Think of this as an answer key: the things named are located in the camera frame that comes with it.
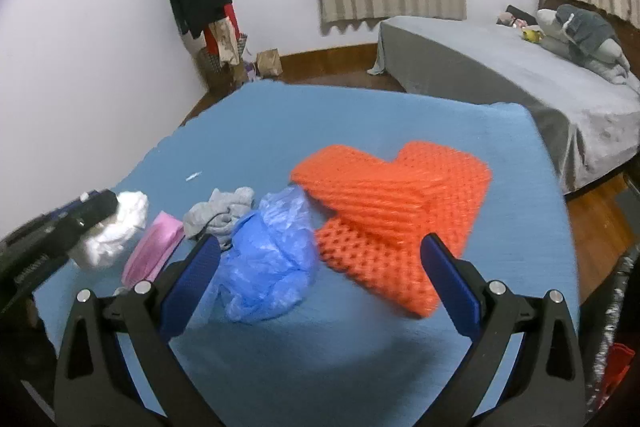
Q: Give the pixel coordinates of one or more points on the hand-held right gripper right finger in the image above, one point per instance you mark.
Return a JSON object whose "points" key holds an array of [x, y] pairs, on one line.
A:
{"points": [[450, 287]]}

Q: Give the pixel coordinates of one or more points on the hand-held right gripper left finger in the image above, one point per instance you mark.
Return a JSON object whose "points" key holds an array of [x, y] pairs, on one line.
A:
{"points": [[192, 287]]}

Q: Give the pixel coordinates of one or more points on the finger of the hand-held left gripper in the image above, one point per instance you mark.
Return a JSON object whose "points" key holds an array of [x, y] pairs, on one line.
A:
{"points": [[95, 209]]}

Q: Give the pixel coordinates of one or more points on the white tissue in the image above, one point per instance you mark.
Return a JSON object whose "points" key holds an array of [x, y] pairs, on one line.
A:
{"points": [[120, 232]]}

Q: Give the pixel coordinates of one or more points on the pink plastic packet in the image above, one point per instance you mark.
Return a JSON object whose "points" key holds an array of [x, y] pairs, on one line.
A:
{"points": [[152, 247]]}

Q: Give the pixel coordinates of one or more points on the grey cloth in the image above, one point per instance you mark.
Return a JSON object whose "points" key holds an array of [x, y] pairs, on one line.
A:
{"points": [[220, 212]]}

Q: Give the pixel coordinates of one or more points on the blue plastic bag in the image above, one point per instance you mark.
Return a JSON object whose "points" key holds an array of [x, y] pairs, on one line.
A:
{"points": [[270, 257]]}

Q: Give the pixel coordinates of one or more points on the blue blanket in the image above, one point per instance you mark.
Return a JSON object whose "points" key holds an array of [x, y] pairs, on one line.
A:
{"points": [[350, 367]]}

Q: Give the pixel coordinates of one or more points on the dark woven basket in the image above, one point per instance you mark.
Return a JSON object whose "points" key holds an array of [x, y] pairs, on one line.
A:
{"points": [[210, 64]]}

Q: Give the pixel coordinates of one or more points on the white purple plastic bag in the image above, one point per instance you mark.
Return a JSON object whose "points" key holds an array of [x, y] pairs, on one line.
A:
{"points": [[250, 72]]}

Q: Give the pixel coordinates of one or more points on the beige patterned cloth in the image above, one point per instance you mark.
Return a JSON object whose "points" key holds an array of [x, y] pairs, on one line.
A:
{"points": [[225, 42]]}

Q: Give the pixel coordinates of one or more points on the bed with grey sheet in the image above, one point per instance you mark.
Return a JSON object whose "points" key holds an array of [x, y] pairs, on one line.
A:
{"points": [[500, 72]]}

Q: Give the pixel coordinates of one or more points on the brown paper bag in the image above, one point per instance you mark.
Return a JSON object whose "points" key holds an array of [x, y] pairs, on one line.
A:
{"points": [[270, 63]]}

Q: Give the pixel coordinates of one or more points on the red garment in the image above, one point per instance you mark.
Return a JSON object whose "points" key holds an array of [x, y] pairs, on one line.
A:
{"points": [[230, 14]]}

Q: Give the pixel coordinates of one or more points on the yellow plush toy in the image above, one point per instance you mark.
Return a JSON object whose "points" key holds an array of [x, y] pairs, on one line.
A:
{"points": [[532, 35]]}

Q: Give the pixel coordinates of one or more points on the pink plush toy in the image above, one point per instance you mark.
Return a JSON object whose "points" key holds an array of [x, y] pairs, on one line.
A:
{"points": [[512, 21]]}

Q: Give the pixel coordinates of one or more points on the dark pillow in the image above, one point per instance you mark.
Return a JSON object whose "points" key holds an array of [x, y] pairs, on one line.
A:
{"points": [[520, 12]]}

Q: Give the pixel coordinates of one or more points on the dark grey garment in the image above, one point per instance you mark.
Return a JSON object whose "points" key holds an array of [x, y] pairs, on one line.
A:
{"points": [[587, 27]]}

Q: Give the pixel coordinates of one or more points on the brown wooden headboard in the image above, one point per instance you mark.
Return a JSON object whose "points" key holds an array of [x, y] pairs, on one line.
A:
{"points": [[625, 22]]}

